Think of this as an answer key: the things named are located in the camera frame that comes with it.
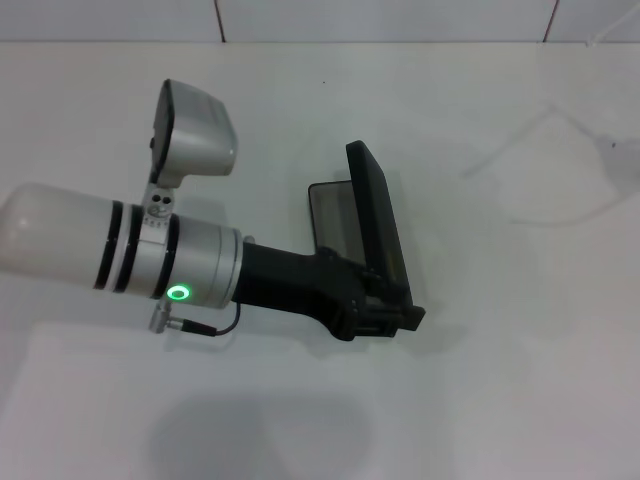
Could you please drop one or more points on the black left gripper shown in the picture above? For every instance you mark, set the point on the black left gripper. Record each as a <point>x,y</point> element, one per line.
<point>290,285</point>

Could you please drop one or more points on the black glasses case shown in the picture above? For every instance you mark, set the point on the black glasses case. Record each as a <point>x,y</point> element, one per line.
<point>375,210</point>

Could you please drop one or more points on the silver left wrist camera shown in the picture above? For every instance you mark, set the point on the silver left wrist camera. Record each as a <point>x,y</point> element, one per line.
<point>200,135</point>

